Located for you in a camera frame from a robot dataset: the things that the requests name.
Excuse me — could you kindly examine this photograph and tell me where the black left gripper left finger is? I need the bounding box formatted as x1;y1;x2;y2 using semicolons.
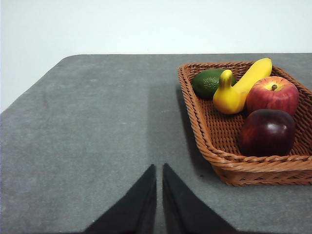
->
82;164;157;234

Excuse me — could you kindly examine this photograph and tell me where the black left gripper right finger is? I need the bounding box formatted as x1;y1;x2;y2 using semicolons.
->
162;163;238;234

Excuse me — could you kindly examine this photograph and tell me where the dark red plum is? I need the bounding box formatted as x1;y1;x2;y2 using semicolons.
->
237;108;297;157

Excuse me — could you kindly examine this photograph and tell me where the brown wicker basket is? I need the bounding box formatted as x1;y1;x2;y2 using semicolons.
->
177;60;312;187

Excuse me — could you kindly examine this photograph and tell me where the yellow banana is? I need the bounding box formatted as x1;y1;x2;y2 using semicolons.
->
213;58;273;115

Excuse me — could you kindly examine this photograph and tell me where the green avocado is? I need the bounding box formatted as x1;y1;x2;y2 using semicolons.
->
191;68;237;99

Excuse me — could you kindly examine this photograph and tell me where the red apple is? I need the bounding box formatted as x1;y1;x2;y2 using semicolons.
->
245;76;300;117

